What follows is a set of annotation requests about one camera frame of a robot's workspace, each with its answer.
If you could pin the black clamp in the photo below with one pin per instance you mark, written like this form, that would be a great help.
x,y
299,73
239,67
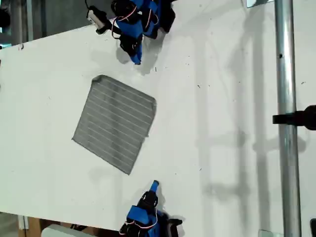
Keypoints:
x,y
296,118

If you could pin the steel post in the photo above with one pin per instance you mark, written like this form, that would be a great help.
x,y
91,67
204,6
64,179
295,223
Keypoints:
x,y
287,123

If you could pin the black round object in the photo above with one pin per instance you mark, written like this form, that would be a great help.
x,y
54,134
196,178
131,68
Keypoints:
x,y
3,17

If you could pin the grey striped towel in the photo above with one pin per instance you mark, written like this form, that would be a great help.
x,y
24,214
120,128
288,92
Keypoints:
x,y
113,121

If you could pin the white box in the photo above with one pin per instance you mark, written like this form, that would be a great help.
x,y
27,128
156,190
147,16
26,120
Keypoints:
x,y
61,232

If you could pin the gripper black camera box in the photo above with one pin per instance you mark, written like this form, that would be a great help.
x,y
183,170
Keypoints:
x,y
98,19
174,225

